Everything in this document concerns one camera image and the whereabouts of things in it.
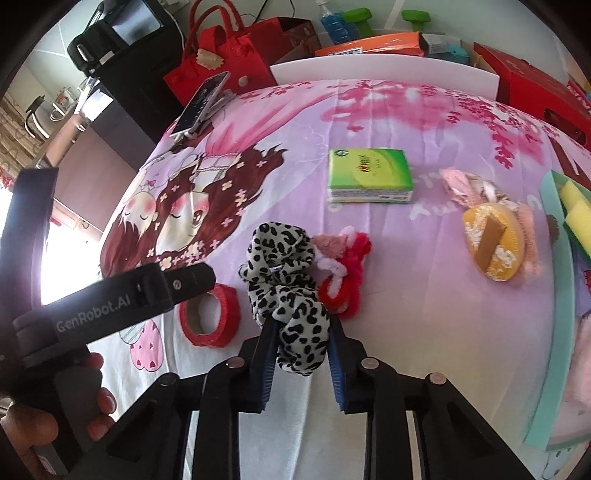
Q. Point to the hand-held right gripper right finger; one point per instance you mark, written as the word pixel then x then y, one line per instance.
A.
pixel 340 378

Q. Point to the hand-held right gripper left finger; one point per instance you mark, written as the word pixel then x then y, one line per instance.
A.
pixel 258 378

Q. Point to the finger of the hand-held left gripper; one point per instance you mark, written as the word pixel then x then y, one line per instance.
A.
pixel 184 282
pixel 27 240

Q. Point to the red tape roll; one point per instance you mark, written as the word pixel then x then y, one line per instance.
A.
pixel 228 314

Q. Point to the leopard print scrunchie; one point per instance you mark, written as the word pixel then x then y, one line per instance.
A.
pixel 286 295

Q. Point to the red pink fuzzy scrunchie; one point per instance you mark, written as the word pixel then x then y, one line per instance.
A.
pixel 346 272

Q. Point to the green tissue pack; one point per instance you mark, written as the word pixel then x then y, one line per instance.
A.
pixel 369 170

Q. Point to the pink printed scrunchie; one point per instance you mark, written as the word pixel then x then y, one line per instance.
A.
pixel 457 182

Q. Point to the yellow powder puff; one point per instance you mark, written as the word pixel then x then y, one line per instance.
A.
pixel 505 217

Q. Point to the shallow teal cardboard box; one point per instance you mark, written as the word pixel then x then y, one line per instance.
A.
pixel 561 277

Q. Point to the yellow sponge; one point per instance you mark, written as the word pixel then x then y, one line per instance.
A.
pixel 575 198

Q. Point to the person's left hand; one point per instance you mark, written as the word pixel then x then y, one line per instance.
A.
pixel 27 429

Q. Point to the steel kettle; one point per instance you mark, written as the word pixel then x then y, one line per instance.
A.
pixel 39 115

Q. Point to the glass mug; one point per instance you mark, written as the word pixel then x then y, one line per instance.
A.
pixel 64 99

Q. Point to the black cabinet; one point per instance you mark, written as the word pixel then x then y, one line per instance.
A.
pixel 120 110

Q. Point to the smartphone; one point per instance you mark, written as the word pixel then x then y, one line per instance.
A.
pixel 198 104

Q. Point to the white phone stand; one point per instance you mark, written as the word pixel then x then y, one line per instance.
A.
pixel 221 102

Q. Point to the red felt bag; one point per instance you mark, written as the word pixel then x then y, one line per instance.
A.
pixel 231 60

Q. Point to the black monitor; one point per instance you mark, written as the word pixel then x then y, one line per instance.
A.
pixel 134 23

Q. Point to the dark brown paper bag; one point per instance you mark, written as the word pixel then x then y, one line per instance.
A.
pixel 300 37

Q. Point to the white board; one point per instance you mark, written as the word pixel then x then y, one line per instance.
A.
pixel 383 71

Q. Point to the blue liquid bottle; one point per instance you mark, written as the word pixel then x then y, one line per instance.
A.
pixel 333 25

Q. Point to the orange cardboard box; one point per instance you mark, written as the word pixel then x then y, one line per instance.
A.
pixel 369 45

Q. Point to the green dumbbell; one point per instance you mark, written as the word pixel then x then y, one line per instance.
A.
pixel 358 18

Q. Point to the black box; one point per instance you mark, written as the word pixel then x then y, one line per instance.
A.
pixel 436 44

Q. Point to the teal plastic item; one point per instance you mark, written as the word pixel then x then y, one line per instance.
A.
pixel 458 50

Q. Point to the red gift box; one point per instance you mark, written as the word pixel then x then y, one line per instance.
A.
pixel 531 78

